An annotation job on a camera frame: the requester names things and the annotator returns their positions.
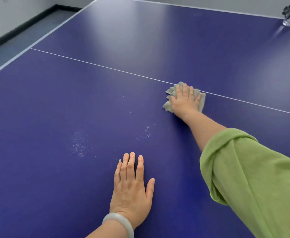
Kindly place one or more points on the person's right hand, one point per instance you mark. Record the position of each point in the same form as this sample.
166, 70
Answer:
184, 104

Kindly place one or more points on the person's left hand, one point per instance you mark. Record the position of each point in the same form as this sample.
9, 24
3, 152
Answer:
130, 193

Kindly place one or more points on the grey cleaning cloth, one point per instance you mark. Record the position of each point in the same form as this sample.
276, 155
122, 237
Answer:
168, 105

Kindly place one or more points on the person's right forearm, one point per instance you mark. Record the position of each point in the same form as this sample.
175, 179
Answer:
204, 131

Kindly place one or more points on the green right sleeve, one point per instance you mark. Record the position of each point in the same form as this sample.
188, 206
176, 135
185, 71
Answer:
259, 183

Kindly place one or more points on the blue table tennis table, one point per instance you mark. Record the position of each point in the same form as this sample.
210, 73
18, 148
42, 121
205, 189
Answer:
85, 109

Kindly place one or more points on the person's left forearm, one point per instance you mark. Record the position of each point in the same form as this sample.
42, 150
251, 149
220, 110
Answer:
107, 231

